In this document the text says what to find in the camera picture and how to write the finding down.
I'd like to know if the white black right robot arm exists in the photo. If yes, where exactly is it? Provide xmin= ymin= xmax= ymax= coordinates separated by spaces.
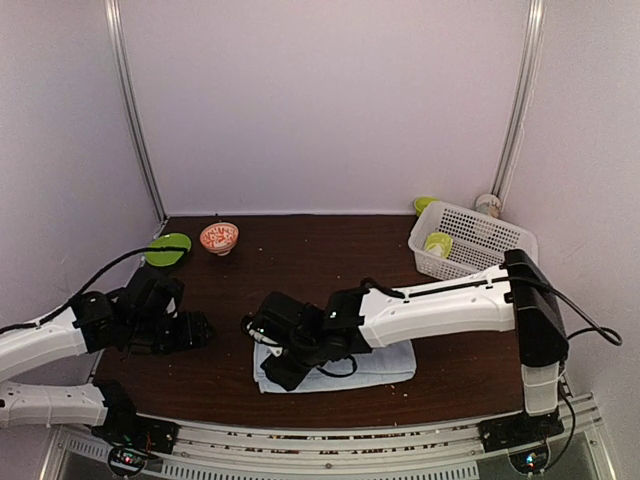
xmin=243 ymin=249 xmax=569 ymax=451

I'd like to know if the green plate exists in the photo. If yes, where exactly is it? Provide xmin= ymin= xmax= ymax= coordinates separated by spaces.
xmin=144 ymin=233 xmax=192 ymax=268

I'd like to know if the green white patterned towel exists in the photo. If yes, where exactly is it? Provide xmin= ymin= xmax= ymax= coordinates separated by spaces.
xmin=424 ymin=232 xmax=453 ymax=259

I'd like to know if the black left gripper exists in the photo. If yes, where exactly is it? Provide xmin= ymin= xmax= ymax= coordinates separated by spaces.
xmin=127 ymin=309 xmax=216 ymax=356

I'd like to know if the aluminium frame post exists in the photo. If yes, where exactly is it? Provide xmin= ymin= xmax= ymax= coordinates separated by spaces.
xmin=104 ymin=0 xmax=167 ymax=222
xmin=491 ymin=0 xmax=546 ymax=211

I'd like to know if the white perforated plastic basket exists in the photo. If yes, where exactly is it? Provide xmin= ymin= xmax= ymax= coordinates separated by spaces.
xmin=408 ymin=201 xmax=538 ymax=280

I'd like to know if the red white patterned bowl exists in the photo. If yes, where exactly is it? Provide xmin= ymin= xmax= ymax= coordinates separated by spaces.
xmin=199 ymin=222 xmax=239 ymax=256

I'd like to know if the beige cup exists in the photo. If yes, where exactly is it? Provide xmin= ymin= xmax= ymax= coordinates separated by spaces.
xmin=474 ymin=193 xmax=502 ymax=219

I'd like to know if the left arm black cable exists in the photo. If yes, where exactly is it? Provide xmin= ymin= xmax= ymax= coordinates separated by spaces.
xmin=0 ymin=243 xmax=194 ymax=334

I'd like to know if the light blue towel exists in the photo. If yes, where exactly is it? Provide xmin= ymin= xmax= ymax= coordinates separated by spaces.
xmin=252 ymin=339 xmax=419 ymax=395

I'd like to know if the left aluminium frame post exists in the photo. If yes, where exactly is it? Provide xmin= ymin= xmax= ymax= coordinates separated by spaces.
xmin=104 ymin=0 xmax=167 ymax=222

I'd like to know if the right aluminium frame post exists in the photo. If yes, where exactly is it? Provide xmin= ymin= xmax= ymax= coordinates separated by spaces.
xmin=491 ymin=0 xmax=546 ymax=211

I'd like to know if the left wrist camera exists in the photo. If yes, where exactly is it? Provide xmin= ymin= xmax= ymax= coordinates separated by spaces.
xmin=116 ymin=267 xmax=185 ymax=323

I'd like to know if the green bowl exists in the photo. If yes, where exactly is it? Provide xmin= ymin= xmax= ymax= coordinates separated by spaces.
xmin=413 ymin=196 xmax=438 ymax=217

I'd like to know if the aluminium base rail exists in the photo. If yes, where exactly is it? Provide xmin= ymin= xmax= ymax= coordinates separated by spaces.
xmin=39 ymin=392 xmax=616 ymax=480

